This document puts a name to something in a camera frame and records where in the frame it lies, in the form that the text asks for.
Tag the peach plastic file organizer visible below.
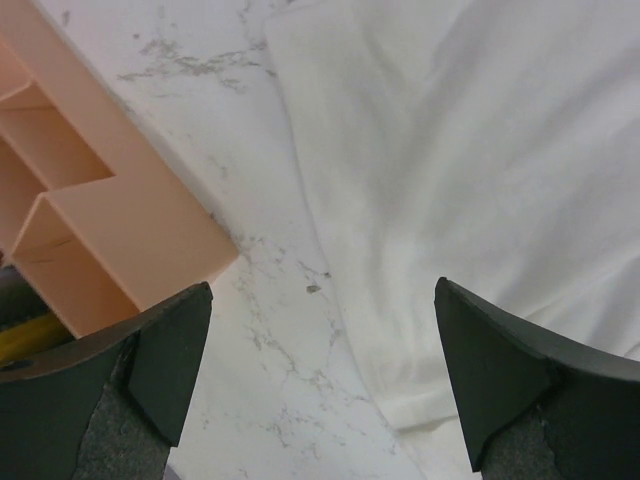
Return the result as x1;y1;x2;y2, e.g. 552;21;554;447
1;1;238;337

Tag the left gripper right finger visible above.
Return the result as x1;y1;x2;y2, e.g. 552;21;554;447
435;278;639;479

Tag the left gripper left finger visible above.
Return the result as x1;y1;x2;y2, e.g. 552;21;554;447
1;282;213;479

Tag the white t shirt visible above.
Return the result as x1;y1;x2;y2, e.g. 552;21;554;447
265;1;639;479

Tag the yellow file folder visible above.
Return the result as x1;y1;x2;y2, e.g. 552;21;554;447
1;313;74;366

